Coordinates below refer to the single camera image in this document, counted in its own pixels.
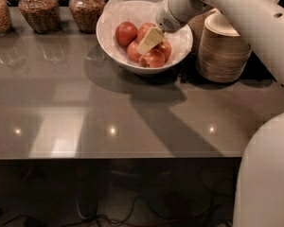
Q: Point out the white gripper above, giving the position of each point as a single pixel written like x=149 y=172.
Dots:
x=165 y=19

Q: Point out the red apple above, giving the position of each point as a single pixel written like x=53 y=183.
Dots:
x=125 y=33
x=143 y=30
x=132 y=52
x=152 y=59
x=165 y=48

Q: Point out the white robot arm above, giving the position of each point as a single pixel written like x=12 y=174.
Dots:
x=259 y=199

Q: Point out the red apple front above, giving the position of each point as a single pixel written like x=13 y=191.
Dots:
x=152 y=59

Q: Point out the white paper bowl liner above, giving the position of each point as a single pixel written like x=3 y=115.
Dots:
x=129 y=11

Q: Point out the white ceramic bowl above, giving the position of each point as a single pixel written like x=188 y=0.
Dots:
x=123 y=59

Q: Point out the rear stack of paper bowls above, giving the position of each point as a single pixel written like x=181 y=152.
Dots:
x=196 y=25

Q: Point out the stack of paper bowls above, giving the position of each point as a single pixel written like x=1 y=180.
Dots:
x=196 y=25
x=222 y=53

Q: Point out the front stack of paper bowls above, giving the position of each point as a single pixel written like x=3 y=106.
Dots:
x=222 y=53

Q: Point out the right glass cereal jar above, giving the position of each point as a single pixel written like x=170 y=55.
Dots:
x=86 y=13

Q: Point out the middle glass cereal jar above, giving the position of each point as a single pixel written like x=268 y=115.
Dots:
x=43 y=16

